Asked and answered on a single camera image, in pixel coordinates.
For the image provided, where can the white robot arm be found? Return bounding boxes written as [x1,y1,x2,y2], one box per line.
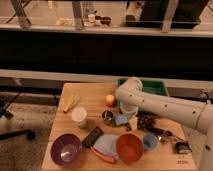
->
[115,77,213,171]

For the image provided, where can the small blue cup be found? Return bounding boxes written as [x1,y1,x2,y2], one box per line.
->
[142,133,158,150]

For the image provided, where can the small metal cup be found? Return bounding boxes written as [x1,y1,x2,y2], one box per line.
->
[102,110,113,125]

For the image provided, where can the white paper cup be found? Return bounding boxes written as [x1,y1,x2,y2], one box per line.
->
[71,107,87,128]

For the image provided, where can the orange bowl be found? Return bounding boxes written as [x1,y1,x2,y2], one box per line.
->
[116,134,144,164]

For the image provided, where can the orange ball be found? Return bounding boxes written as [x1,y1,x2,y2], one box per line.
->
[105,94,115,107]

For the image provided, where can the light blue cloth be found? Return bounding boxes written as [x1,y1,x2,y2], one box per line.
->
[93,134,118,159]

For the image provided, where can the black rectangular remote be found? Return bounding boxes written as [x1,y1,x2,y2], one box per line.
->
[82,127,103,148]

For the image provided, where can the green plastic tray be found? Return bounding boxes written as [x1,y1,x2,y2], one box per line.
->
[118,77,168,96]

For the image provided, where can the orange carrot toy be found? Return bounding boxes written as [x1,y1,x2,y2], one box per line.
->
[90,147,117,164]

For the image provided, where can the wooden spatula pieces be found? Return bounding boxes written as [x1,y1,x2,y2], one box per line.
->
[63,95,80,113]

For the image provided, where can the purple bowl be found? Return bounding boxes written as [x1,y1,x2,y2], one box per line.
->
[50,134,82,166]

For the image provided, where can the black chair base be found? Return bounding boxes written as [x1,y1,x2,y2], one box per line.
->
[0,94,36,141]

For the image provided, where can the black handled tool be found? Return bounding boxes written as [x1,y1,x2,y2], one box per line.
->
[149,127,173,136]

